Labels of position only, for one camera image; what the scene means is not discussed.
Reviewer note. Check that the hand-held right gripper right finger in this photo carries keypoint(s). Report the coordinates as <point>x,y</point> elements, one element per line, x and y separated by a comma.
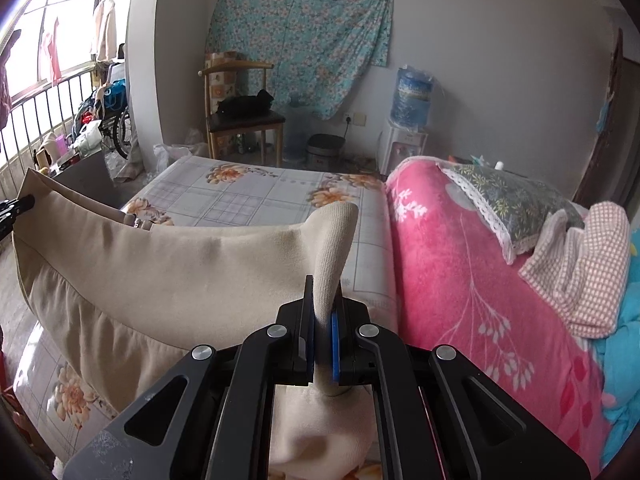
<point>336,350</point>

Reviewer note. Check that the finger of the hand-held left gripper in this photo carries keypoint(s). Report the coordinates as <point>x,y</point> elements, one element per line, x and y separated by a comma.
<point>17,207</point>

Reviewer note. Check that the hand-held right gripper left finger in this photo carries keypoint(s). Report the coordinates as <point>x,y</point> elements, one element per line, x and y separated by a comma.
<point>307,340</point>

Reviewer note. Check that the beige zip jacket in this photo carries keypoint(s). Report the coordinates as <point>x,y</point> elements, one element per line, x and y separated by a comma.
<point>150,270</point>

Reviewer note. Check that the pile of clothes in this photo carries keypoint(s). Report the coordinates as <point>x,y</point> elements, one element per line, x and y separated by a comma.
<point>87,115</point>

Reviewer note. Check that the dark grey cabinet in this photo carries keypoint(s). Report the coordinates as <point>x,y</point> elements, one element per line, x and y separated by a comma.
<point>82,177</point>

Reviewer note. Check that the metal balcony railing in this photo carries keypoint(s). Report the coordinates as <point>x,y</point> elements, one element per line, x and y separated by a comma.
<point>30,125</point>

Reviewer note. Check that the maroon hanging garment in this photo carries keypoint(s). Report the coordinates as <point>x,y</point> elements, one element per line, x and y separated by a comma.
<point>6,85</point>

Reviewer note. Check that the wheelchair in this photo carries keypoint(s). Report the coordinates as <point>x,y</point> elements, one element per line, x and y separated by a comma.
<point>117,130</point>

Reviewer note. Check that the pink floral blanket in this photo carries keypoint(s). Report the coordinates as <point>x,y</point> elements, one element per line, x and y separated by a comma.
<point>450,270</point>

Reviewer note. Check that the white plastic bag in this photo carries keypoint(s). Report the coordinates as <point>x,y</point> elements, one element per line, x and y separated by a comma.
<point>162,155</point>

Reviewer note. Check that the bed with checked floral sheet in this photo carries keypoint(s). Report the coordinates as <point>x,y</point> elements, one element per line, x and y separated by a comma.
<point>240,195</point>

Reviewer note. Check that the pink hanging garment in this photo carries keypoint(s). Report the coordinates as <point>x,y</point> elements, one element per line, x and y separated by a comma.
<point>51,50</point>

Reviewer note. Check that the grey rice cooker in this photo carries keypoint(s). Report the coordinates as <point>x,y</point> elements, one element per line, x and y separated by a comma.
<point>324,152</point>

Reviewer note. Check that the beige hanging garment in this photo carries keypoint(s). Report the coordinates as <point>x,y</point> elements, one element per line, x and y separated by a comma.
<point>104,30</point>

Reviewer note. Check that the white water dispenser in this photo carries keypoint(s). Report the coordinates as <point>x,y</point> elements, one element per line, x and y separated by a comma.
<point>402,147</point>

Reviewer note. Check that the clear empty water jug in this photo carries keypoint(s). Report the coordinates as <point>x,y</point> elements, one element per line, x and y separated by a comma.
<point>297,125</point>

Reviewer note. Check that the wooden chair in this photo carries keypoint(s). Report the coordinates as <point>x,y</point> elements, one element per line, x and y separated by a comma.
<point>245,122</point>

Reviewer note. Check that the grey floral lace pillow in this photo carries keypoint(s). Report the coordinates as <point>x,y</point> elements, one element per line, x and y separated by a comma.
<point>510,200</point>

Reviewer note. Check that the black bag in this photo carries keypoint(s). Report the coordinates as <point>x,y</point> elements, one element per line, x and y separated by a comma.
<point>245,106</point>

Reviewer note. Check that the patterned cardboard box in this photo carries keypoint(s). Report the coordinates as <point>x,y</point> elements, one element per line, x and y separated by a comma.
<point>222,72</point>

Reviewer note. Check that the blue water bottle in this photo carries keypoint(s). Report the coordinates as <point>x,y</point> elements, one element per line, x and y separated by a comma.
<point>411,97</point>

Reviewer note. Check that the pink checked cloth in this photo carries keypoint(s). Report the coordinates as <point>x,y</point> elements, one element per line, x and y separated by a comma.
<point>590,270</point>

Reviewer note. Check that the blue quilt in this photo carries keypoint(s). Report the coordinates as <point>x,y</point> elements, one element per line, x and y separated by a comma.
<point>620,370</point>

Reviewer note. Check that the wooden headboard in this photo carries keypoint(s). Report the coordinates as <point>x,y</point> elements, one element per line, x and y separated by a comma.
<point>610,160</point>

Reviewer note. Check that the wall socket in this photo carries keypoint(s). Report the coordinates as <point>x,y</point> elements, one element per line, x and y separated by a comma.
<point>356,119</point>

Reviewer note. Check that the teal floral wall cloth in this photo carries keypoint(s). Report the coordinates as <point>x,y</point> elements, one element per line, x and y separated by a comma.
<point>300,35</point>

